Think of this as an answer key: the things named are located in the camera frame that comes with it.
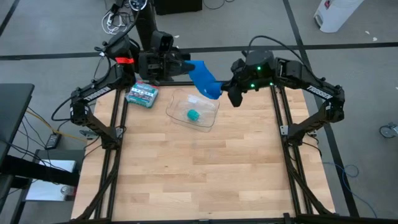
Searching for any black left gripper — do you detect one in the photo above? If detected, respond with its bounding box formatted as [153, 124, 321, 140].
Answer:
[139, 51, 196, 82]

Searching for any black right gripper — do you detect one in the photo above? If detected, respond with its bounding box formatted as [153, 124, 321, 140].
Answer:
[221, 58, 249, 93]

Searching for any blue bandage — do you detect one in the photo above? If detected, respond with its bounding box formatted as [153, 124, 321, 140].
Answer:
[185, 60, 224, 100]

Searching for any clear plastic bag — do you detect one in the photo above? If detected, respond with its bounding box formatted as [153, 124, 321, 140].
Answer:
[183, 93, 218, 127]

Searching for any black tower fan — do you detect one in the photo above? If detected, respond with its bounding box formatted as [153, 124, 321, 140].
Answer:
[128, 0, 160, 52]

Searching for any green first aid kit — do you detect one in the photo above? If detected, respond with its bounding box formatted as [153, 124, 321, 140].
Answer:
[124, 81, 160, 109]

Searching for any clear plastic tray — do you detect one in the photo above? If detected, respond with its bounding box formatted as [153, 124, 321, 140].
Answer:
[165, 88, 221, 133]

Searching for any black equipment box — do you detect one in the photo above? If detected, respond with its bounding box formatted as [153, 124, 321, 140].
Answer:
[153, 0, 203, 16]

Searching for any white power strip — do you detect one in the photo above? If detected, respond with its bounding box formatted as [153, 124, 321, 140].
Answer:
[101, 8, 129, 35]

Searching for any white trash bin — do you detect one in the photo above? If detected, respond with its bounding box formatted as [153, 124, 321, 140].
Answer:
[313, 0, 364, 34]

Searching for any black power adapter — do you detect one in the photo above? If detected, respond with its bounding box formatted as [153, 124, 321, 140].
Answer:
[44, 133, 62, 151]

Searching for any caster wheel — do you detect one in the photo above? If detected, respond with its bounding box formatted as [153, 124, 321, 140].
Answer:
[378, 121, 398, 139]

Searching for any black desk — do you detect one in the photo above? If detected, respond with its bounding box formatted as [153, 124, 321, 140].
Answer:
[0, 83, 35, 166]

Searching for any black stand beam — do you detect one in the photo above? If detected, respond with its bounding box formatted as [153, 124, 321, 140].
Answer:
[0, 154, 81, 189]

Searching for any white panel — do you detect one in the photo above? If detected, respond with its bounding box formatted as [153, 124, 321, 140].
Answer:
[25, 159, 78, 202]

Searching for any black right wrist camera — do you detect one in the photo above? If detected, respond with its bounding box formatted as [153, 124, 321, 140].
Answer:
[228, 88, 244, 108]

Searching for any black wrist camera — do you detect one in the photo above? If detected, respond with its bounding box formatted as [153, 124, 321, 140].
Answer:
[150, 30, 174, 53]
[228, 88, 244, 108]

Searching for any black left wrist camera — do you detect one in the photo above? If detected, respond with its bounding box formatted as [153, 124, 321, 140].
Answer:
[150, 30, 174, 53]

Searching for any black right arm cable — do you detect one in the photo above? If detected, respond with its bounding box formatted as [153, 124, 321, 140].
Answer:
[247, 34, 313, 74]

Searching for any grey metal bracket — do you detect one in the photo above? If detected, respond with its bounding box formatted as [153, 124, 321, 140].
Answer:
[78, 129, 101, 140]

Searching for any yellow floor cable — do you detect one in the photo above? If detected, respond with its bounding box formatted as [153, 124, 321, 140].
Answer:
[25, 108, 88, 143]

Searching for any blue floor cable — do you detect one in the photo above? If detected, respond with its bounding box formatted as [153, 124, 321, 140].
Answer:
[323, 161, 379, 219]

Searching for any black aluminium table frame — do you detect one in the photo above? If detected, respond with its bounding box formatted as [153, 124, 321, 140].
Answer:
[70, 80, 398, 224]

